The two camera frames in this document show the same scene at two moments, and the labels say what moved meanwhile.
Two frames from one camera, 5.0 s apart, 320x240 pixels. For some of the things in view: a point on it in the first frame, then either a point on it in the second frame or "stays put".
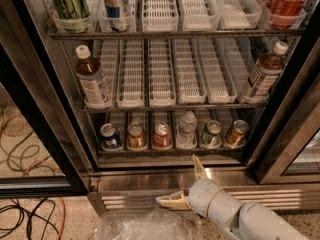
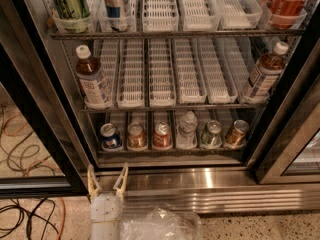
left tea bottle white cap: x=91 y=80 stays put
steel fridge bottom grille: x=135 y=190 stays put
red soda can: x=162 y=135 stays put
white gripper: x=200 y=196 -> x=106 y=206
